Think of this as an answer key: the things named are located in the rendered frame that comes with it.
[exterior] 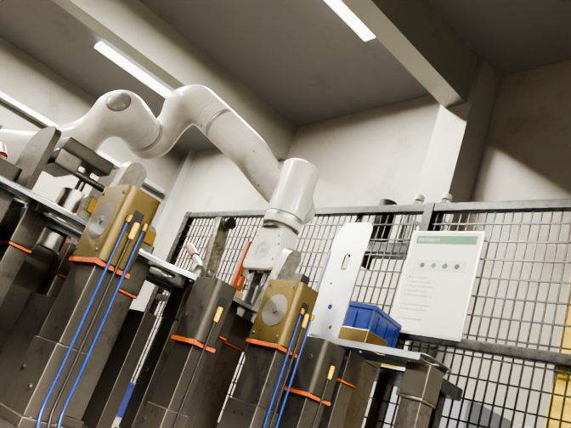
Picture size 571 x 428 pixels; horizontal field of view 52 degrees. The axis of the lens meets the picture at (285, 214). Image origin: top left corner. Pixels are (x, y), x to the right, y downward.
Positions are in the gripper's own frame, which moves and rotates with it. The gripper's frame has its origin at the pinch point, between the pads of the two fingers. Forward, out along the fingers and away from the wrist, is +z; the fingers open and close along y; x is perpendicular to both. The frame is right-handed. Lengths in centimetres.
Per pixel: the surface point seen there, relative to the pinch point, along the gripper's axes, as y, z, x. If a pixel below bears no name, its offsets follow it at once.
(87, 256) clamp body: 14.0, 10.1, -43.2
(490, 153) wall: -124, -221, 279
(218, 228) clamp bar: -19.9, -15.3, -1.4
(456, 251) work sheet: 9, -36, 55
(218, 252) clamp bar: -19.8, -10.0, 1.2
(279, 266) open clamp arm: 12.1, -4.4, -7.2
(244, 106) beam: -389, -274, 223
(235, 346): -3.2, 10.5, 2.2
